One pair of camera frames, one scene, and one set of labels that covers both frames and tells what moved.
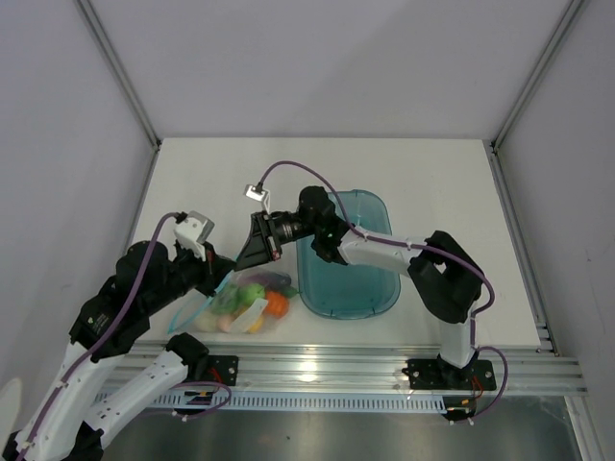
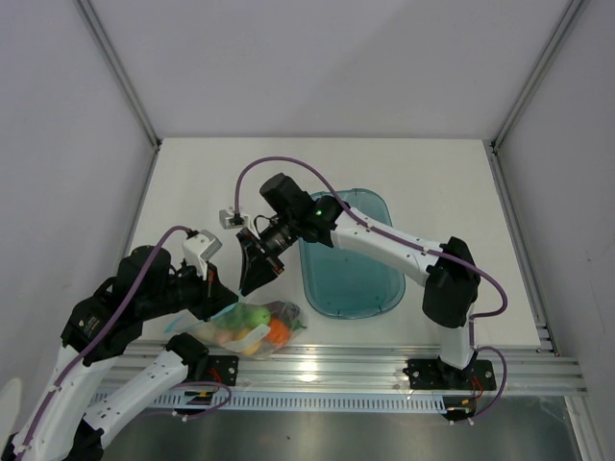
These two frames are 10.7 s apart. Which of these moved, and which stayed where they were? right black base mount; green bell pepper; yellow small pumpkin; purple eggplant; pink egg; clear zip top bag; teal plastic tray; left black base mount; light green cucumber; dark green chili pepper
Moved: green bell pepper; pink egg; purple eggplant; yellow small pumpkin; light green cucumber; dark green chili pepper; clear zip top bag
Stayed: right black base mount; teal plastic tray; left black base mount
